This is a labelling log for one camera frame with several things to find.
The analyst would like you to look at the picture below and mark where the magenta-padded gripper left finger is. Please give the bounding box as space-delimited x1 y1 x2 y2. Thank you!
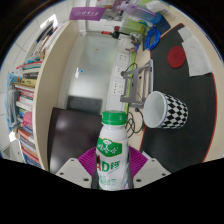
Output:
54 147 101 190

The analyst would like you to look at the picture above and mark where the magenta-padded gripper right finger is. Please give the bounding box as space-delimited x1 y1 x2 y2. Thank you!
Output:
126 146 172 190

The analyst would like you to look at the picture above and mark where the white drink bottle green cap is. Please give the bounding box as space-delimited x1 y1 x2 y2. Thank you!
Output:
95 109 130 191

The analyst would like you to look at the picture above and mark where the black desk mat red edge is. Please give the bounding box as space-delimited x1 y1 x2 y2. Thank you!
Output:
139 22 218 174

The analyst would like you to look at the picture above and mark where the black white checkered mug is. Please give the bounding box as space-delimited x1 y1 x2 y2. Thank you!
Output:
143 90 189 130

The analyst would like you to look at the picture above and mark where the bookshelf full of books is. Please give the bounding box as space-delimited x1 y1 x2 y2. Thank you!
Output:
5 19 68 169

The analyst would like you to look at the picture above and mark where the grey metal laptop stand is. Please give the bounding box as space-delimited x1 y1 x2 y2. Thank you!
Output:
119 59 155 109

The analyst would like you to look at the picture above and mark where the white power strip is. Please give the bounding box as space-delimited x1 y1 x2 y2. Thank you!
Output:
111 51 131 98

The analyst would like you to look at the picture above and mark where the flat round red coaster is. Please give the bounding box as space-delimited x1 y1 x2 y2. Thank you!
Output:
167 45 187 69

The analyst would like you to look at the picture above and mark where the white paper sheet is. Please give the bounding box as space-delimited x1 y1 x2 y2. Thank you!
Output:
177 26 214 78

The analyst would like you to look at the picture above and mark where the purple banner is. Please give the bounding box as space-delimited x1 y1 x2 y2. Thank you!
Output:
68 6 106 22

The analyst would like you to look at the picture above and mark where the clear blue plastic container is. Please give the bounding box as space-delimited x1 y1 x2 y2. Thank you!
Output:
124 2 163 25

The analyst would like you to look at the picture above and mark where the black cable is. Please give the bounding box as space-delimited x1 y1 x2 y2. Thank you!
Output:
124 106 145 138

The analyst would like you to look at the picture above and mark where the coiled blue cable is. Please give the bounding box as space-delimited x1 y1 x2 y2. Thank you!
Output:
144 26 162 51

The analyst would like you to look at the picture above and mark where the red handled tool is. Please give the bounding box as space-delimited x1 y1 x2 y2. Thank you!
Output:
101 30 122 38

